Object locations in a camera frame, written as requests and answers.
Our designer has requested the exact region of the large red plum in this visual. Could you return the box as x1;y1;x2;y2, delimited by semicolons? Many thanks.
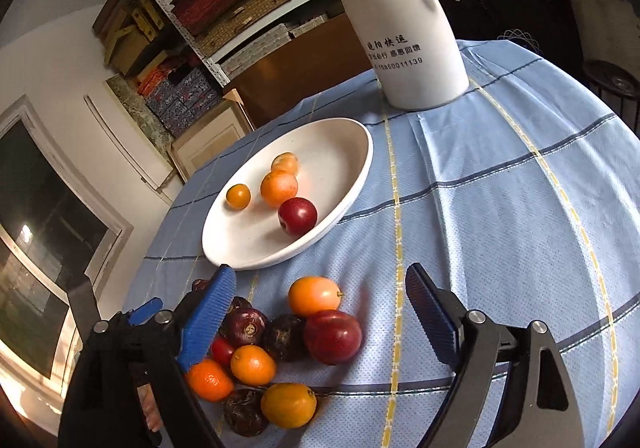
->
304;309;362;366

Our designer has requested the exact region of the pale yellow tomato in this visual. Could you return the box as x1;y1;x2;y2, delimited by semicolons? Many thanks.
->
271;153;299;176

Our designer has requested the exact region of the person's left hand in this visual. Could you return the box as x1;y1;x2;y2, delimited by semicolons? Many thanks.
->
137;384;163;432

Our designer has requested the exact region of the white thermos jug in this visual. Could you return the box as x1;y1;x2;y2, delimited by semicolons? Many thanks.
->
342;0;469;112

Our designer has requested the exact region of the white oval plate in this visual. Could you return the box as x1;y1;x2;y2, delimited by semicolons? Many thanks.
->
202;118;373;271

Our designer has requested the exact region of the dark water chestnut shiny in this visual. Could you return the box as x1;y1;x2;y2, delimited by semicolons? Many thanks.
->
219;307;269;347

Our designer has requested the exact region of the orange kumquat fruit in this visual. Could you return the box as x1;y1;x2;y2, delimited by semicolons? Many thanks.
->
288;276;343;317

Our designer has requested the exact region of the black round stool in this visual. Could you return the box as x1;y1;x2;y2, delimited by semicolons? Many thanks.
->
582;60;639;135

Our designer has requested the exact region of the dark water chestnut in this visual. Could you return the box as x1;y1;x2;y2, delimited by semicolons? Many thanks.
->
262;314;308;362
192;279;209;291
222;388;269;437

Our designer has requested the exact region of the cream framed panel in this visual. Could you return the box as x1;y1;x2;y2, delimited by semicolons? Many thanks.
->
168;89;255;183

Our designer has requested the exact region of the blue checked tablecloth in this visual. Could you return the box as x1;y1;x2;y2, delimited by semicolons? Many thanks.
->
125;41;639;447

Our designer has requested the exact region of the small orange mandarin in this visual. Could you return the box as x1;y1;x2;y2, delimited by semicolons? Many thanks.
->
230;345;277;386

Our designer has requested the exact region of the dark water chestnut front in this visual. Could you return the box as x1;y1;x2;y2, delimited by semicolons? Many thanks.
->
222;388;269;437

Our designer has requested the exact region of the black cabinet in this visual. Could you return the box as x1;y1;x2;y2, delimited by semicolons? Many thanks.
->
439;0;584;81

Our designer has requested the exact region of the small red cherry tomato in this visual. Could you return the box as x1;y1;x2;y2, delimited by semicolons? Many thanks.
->
209;335;235;370

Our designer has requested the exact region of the small yellow-orange tomato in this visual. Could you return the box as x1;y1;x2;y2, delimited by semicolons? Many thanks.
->
226;184;252;211

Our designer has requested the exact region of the large orange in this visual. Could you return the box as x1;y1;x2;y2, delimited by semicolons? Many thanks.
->
260;171;298;209

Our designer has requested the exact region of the wooden chair back far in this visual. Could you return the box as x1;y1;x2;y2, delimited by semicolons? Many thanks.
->
224;14;371;127

